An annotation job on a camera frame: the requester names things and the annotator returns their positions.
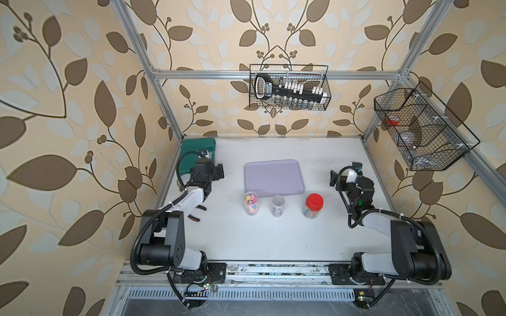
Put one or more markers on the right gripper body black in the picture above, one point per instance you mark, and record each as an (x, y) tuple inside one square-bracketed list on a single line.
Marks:
[(343, 185)]

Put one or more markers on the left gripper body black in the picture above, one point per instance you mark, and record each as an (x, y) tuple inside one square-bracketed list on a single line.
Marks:
[(215, 173)]

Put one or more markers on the clear candy jar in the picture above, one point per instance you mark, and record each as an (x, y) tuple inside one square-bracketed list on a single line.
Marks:
[(308, 213)]

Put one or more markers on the red jar lid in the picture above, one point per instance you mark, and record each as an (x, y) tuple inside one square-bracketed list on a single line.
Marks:
[(315, 202)]

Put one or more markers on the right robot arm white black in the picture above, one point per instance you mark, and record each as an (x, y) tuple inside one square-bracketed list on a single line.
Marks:
[(416, 252)]

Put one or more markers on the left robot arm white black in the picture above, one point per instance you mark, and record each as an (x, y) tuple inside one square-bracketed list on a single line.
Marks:
[(161, 244)]

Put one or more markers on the clear jar colourful candies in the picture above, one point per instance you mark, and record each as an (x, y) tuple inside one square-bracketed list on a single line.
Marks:
[(251, 203)]

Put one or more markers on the clear jar dark beads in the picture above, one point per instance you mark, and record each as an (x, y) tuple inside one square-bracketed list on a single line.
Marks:
[(277, 203)]

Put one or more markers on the orange black pliers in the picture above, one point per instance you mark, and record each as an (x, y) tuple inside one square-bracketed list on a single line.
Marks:
[(193, 216)]

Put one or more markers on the lilac plastic tray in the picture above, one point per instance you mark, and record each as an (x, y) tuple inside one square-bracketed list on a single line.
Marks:
[(274, 178)]

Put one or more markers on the red item in basket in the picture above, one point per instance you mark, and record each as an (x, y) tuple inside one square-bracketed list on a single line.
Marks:
[(392, 120)]

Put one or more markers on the black wire basket right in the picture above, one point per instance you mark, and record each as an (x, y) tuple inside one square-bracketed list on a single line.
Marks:
[(430, 136)]

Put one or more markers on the black wire basket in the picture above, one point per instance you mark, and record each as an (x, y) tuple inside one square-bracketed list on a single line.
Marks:
[(430, 136), (310, 75)]

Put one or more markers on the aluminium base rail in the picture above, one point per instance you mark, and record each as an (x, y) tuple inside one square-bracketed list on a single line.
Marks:
[(275, 274)]

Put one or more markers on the black socket set rail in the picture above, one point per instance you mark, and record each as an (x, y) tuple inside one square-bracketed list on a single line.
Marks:
[(266, 87)]

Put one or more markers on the black wire basket centre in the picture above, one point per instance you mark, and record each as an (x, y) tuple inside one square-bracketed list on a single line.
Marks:
[(310, 75)]

